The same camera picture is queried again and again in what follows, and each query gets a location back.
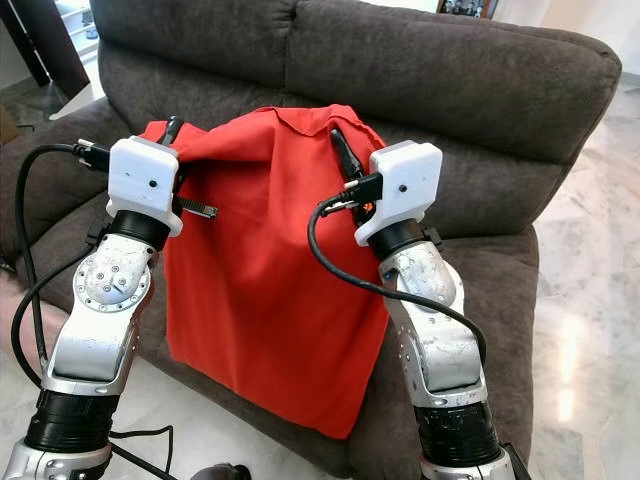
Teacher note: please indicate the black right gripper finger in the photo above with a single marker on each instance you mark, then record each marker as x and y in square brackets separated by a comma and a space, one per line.
[345, 158]

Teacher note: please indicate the red pillow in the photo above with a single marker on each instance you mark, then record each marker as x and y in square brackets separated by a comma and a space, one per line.
[270, 280]

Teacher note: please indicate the grey fabric sofa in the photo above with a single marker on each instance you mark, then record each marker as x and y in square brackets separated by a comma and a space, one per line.
[460, 70]

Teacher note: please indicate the dark wooden door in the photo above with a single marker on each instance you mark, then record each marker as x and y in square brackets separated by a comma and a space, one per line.
[50, 40]

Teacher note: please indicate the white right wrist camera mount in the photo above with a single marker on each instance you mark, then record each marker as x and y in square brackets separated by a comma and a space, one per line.
[405, 185]

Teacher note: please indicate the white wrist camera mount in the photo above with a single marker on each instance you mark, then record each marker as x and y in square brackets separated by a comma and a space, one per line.
[145, 180]
[405, 185]

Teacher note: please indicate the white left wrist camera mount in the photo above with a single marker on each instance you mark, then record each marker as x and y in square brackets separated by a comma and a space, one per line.
[145, 180]

